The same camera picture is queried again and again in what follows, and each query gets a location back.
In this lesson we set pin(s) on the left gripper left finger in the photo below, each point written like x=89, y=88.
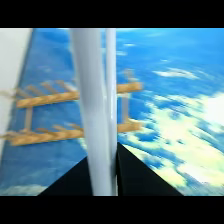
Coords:
x=75, y=183

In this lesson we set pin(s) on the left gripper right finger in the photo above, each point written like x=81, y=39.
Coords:
x=140, y=180

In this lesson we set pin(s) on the white clothes hanger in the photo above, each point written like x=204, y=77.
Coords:
x=95, y=116

